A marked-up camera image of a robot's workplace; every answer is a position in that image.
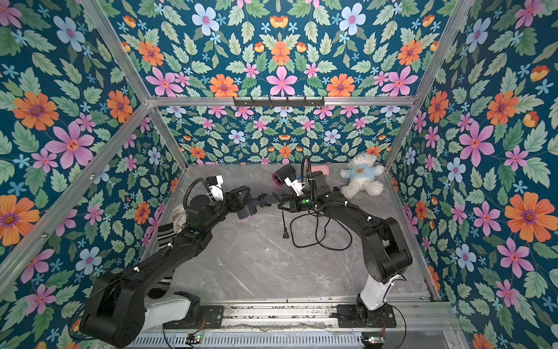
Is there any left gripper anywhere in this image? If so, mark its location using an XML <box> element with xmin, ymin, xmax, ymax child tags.
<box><xmin>201</xmin><ymin>188</ymin><xmax>248</xmax><ymax>233</ymax></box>

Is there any dark grey hair dryer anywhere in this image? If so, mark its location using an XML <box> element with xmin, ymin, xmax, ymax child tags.
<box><xmin>237</xmin><ymin>193</ymin><xmax>293</xmax><ymax>220</ymax></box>
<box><xmin>272</xmin><ymin>164</ymin><xmax>297</xmax><ymax>187</ymax></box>

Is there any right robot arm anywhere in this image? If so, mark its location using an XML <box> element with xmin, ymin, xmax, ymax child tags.
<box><xmin>272</xmin><ymin>165</ymin><xmax>413</xmax><ymax>314</ymax></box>

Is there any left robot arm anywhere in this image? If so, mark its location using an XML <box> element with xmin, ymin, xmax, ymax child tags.
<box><xmin>79</xmin><ymin>186</ymin><xmax>268</xmax><ymax>348</ymax></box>

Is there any pink hair dryer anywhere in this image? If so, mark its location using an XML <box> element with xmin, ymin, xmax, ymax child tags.
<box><xmin>312</xmin><ymin>164</ymin><xmax>330</xmax><ymax>177</ymax></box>

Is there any white teddy bear blue shirt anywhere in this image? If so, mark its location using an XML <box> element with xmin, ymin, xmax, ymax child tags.
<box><xmin>339</xmin><ymin>153</ymin><xmax>385</xmax><ymax>199</ymax></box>

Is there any rolled beige cloth bundle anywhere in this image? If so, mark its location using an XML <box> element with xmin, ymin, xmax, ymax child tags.
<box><xmin>171</xmin><ymin>204</ymin><xmax>188</xmax><ymax>234</ymax></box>

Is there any small green circuit board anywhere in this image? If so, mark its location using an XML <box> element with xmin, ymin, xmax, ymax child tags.
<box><xmin>185</xmin><ymin>333</ymin><xmax>203</xmax><ymax>346</ymax></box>

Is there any white slotted vent strip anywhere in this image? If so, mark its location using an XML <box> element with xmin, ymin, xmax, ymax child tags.
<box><xmin>128</xmin><ymin>332</ymin><xmax>364</xmax><ymax>348</ymax></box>

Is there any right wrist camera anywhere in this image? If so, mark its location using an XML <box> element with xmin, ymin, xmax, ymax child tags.
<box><xmin>285</xmin><ymin>174</ymin><xmax>305</xmax><ymax>196</ymax></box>

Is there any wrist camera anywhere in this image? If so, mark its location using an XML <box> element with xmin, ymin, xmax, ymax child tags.
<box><xmin>285</xmin><ymin>174</ymin><xmax>305</xmax><ymax>196</ymax></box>
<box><xmin>206</xmin><ymin>175</ymin><xmax>224</xmax><ymax>202</ymax></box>

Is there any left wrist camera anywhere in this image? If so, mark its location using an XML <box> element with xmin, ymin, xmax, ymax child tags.
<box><xmin>206</xmin><ymin>175</ymin><xmax>224</xmax><ymax>202</ymax></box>

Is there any black hook rail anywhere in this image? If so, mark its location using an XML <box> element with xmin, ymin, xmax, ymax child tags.
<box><xmin>233</xmin><ymin>97</ymin><xmax>326</xmax><ymax>108</ymax></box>

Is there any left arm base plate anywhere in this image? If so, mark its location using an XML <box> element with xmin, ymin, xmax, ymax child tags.
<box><xmin>170</xmin><ymin>305</ymin><xmax>225</xmax><ymax>330</ymax></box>

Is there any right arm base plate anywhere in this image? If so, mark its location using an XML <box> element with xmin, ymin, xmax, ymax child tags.
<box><xmin>331</xmin><ymin>304</ymin><xmax>397</xmax><ymax>329</ymax></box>

